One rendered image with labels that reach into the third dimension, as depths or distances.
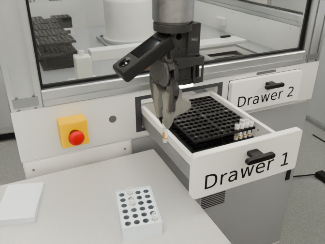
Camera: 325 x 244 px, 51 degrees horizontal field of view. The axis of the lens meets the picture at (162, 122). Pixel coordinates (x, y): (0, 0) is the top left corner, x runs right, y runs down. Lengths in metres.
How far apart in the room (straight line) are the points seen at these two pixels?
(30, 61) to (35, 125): 0.17
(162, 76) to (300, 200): 1.65
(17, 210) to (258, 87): 0.79
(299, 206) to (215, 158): 1.44
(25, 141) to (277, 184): 1.01
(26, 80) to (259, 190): 0.99
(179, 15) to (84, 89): 0.39
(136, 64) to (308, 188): 1.82
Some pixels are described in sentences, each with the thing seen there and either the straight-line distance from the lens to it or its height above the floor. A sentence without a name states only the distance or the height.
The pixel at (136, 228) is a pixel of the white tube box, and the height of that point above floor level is 0.79.
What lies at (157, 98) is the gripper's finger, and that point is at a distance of 0.69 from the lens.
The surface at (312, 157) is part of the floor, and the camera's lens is 2.61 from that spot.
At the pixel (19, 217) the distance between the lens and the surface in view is 0.85.
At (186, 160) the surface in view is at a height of 0.88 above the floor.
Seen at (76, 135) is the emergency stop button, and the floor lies 0.89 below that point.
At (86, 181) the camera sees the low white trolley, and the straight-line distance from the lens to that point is 0.93.
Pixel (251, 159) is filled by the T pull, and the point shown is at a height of 0.91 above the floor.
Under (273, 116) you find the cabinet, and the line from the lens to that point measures 1.30.
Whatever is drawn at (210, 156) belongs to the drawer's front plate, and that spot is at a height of 0.92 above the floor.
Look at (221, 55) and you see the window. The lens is 1.08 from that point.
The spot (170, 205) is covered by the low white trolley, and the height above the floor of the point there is 0.76.
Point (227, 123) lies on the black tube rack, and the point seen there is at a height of 0.90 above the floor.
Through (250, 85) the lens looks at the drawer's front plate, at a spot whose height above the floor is 0.91.
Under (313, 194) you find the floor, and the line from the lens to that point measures 2.26.
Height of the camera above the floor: 1.31
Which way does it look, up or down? 27 degrees down
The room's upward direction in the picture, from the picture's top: straight up
